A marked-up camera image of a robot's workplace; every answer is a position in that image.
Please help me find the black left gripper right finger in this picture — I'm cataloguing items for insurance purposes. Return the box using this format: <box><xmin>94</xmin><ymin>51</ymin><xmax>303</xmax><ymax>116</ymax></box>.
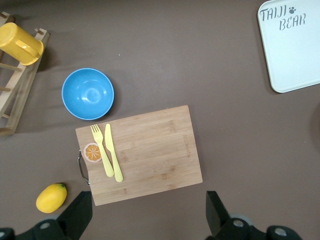
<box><xmin>205</xmin><ymin>190</ymin><xmax>303</xmax><ymax>240</ymax></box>

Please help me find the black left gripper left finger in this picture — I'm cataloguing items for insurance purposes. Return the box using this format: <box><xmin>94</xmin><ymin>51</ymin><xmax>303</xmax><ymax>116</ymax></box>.
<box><xmin>0</xmin><ymin>190</ymin><xmax>93</xmax><ymax>240</ymax></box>

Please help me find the yellow lemon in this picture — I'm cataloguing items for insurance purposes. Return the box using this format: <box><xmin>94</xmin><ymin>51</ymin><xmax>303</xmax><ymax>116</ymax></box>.
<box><xmin>35</xmin><ymin>183</ymin><xmax>68</xmax><ymax>214</ymax></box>

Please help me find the orange slice round sticker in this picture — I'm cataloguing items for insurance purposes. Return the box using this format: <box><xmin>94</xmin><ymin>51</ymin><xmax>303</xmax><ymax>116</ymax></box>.
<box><xmin>83</xmin><ymin>142</ymin><xmax>103</xmax><ymax>164</ymax></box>

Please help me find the yellow plastic fork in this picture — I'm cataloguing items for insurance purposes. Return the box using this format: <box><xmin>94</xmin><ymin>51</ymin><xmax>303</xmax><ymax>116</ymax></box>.
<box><xmin>90</xmin><ymin>124</ymin><xmax>115</xmax><ymax>178</ymax></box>

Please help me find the yellow plastic knife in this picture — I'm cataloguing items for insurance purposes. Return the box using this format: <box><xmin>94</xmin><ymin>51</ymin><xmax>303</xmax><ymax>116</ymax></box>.
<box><xmin>104</xmin><ymin>123</ymin><xmax>124</xmax><ymax>183</ymax></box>

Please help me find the wooden cutting board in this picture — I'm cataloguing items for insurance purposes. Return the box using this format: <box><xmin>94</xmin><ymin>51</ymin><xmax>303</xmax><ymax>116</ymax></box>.
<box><xmin>75</xmin><ymin>105</ymin><xmax>204</xmax><ymax>207</ymax></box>

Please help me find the blue bowl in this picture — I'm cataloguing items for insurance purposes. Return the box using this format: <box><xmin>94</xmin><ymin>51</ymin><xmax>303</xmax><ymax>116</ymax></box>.
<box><xmin>61</xmin><ymin>67</ymin><xmax>116</xmax><ymax>121</ymax></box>

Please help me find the wooden mug rack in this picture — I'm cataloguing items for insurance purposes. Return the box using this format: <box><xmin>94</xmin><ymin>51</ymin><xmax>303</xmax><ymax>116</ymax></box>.
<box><xmin>0</xmin><ymin>11</ymin><xmax>51</xmax><ymax>137</ymax></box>

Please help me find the cream tray with bear print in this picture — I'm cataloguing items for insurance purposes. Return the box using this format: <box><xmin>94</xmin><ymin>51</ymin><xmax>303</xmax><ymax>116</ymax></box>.
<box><xmin>257</xmin><ymin>0</ymin><xmax>320</xmax><ymax>94</ymax></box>

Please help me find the yellow mug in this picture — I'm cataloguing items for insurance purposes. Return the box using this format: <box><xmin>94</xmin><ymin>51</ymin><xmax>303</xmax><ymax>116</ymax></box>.
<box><xmin>0</xmin><ymin>22</ymin><xmax>45</xmax><ymax>66</ymax></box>

